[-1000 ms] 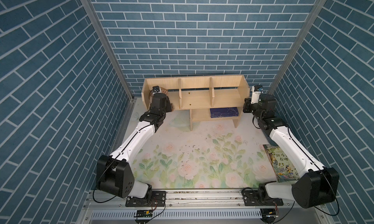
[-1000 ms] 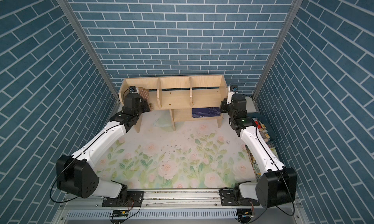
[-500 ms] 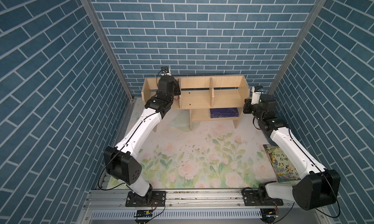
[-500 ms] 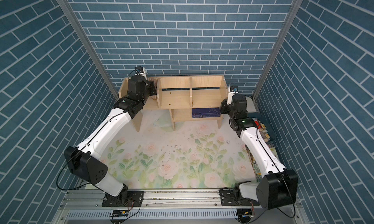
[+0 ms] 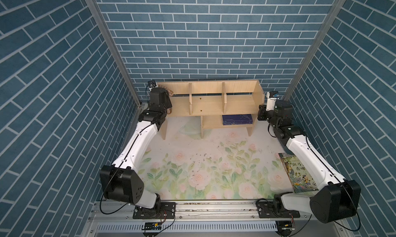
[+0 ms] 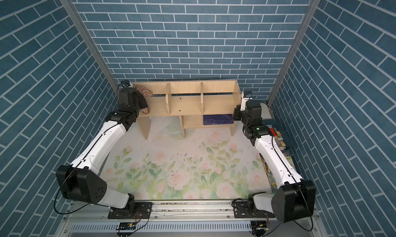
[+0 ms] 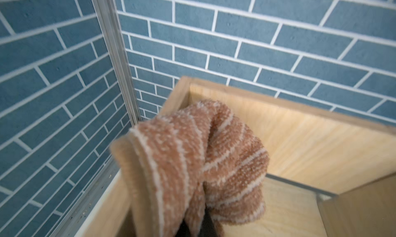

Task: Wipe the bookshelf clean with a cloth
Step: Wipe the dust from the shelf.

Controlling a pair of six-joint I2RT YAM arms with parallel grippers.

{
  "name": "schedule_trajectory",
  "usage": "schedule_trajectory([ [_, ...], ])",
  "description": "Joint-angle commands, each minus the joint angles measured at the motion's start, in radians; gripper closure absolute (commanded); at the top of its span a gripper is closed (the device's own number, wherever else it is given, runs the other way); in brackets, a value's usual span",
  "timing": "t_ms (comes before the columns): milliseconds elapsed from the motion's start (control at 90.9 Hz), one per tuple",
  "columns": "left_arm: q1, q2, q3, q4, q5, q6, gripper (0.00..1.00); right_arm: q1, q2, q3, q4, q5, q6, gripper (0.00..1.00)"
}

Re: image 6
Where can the floral table mat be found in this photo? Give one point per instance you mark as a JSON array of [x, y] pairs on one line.
[[171, 164]]

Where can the green circuit board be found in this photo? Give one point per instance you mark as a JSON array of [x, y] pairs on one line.
[[126, 226]]

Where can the dark blue book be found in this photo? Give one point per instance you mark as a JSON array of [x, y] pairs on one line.
[[218, 119]]

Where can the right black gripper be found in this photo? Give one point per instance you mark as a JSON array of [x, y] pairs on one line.
[[236, 112]]

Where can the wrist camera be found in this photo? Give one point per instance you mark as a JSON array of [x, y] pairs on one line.
[[126, 84], [245, 97]]

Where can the teal storage basket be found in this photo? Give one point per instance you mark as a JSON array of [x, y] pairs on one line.
[[282, 139]]

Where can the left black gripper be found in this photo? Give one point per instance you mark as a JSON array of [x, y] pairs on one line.
[[141, 98]]

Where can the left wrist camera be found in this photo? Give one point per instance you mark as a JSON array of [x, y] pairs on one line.
[[126, 84]]

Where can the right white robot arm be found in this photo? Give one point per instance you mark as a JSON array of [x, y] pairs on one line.
[[295, 197]]

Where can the red box in basket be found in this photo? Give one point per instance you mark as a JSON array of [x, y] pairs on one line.
[[273, 132]]

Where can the light wooden bookshelf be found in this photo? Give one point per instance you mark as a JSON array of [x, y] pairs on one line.
[[190, 101]]

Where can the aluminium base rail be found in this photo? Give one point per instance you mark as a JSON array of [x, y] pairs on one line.
[[188, 219]]

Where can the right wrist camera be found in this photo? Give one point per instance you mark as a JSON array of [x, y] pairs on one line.
[[245, 97]]

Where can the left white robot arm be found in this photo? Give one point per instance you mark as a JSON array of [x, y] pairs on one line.
[[80, 180]]

